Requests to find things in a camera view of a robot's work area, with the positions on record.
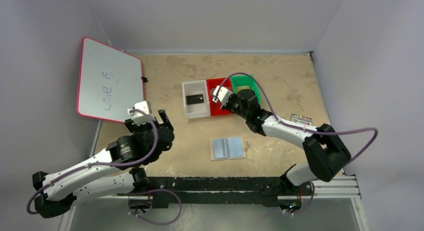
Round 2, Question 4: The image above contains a green plastic bin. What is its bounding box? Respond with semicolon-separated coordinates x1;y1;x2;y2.
230;74;261;104

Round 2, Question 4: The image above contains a red plastic bin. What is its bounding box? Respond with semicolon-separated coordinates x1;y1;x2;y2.
206;77;231;117

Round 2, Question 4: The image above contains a white plastic bin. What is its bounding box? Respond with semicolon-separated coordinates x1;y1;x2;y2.
181;79;211;119

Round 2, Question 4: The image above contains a beige leather card holder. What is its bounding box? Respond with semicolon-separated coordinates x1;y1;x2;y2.
209;136;247;161

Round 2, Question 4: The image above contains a pack of coloured markers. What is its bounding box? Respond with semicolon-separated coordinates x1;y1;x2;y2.
290;113;312;126

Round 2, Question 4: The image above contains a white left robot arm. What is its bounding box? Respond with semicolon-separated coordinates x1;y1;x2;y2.
26;108;175;219

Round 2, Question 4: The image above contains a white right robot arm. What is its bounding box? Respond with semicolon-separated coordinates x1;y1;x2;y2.
211;86;352;186

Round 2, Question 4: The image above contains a black credit card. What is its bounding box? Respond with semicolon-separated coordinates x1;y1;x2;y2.
185;94;205;105

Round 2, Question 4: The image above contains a pink framed whiteboard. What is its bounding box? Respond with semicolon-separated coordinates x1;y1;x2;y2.
76;37;145;123

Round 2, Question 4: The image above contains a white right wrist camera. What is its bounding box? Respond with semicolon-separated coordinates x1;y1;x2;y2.
211;85;234;106

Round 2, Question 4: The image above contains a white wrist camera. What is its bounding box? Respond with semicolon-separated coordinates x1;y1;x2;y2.
127;100;154;125
211;85;234;106

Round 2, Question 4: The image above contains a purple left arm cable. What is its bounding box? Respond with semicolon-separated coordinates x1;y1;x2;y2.
26;108;160;215

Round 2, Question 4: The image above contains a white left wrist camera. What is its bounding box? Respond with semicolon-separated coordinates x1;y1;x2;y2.
127;100;154;125

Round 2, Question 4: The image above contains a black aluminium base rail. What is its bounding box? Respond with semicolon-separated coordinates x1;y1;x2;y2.
67;175;362;211

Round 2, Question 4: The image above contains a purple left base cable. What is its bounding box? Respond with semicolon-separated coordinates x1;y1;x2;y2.
127;188;183;225

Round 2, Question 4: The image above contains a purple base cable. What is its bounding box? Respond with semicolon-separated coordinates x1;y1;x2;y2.
281;181;316;217
127;188;183;225

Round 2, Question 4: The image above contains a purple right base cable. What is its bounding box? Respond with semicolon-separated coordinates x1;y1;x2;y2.
281;181;316;217

